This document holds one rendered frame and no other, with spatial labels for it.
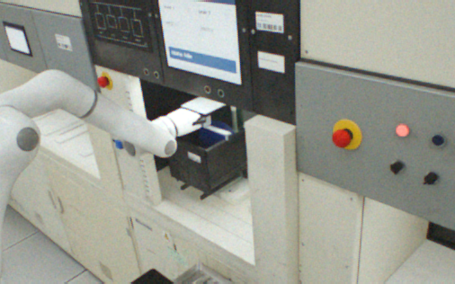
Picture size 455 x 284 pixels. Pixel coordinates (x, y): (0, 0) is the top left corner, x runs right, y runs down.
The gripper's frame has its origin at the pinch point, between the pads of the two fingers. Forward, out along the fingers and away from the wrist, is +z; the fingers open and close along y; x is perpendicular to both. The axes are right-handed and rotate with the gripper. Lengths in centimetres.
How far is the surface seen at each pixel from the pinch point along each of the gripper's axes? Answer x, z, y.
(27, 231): -123, -21, -171
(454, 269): -36, 17, 84
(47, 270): -123, -32, -123
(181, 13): 39.1, -18.8, 17.6
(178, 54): 27.8, -18.8, 14.2
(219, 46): 32.5, -18.8, 30.8
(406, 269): -36, 9, 73
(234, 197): -33.3, 2.1, 9.4
